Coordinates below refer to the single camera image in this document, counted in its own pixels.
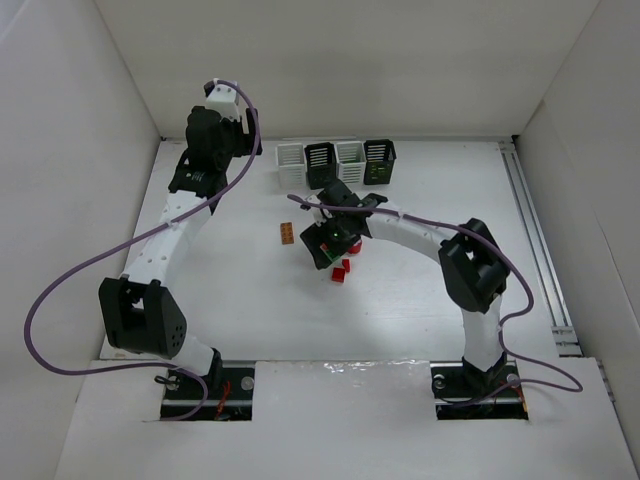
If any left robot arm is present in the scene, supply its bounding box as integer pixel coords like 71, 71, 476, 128
98, 104, 261, 377

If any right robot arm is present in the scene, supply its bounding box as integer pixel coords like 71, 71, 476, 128
290, 180, 510, 396

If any red flower lego piece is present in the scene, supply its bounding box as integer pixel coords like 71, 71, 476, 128
347, 240, 363, 255

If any dark green lego brick upper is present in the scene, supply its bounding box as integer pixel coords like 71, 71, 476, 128
324, 250, 342, 263

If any red square lego brick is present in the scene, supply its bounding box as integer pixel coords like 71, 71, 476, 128
331, 267, 347, 284

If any white slotted bin far left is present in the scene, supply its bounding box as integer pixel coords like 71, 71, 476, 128
276, 143, 306, 188

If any white slotted bin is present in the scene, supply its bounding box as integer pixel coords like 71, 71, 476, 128
276, 143, 306, 188
335, 141, 366, 185

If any orange flat lego plate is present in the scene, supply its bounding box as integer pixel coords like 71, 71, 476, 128
280, 222, 295, 245

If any white slotted bin centre right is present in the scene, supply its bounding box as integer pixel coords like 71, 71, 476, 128
335, 141, 366, 185

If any black slotted bin centre left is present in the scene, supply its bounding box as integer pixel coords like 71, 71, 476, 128
303, 142, 337, 190

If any black slotted bin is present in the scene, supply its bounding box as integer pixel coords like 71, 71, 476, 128
303, 142, 337, 190
363, 139, 397, 185

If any black slotted bin far right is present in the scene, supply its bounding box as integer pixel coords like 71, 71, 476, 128
363, 139, 397, 185

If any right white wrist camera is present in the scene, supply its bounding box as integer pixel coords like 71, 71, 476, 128
300, 195, 333, 225

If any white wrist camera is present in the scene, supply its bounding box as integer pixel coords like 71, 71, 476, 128
300, 195, 333, 225
204, 80, 242, 122

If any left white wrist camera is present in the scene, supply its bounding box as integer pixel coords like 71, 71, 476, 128
204, 80, 242, 122

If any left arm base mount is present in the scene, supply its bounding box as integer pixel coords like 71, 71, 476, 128
154, 361, 256, 422

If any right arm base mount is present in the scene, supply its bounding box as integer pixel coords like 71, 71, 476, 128
430, 362, 529, 421

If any aluminium rail right side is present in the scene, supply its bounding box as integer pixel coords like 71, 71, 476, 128
498, 138, 584, 357

